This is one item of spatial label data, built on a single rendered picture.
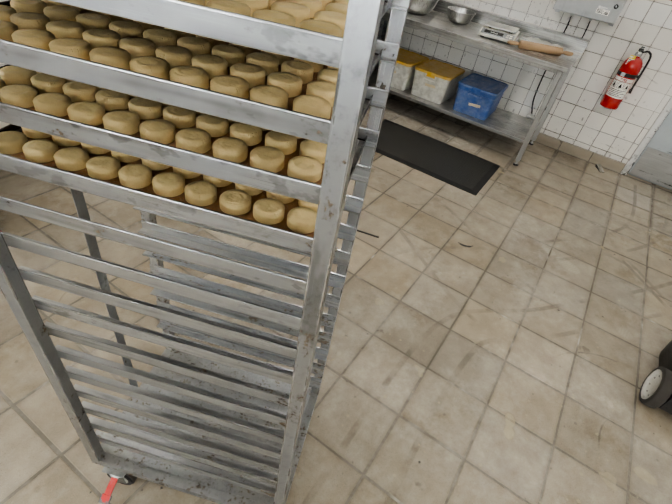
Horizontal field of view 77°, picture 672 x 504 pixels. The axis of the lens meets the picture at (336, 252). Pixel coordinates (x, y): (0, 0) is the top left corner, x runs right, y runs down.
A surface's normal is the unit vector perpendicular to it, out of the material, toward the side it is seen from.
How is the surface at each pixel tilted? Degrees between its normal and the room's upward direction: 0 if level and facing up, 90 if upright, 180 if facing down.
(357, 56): 90
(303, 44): 90
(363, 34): 90
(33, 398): 0
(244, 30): 90
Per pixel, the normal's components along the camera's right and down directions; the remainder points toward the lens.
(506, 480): 0.15, -0.75
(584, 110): -0.55, 0.48
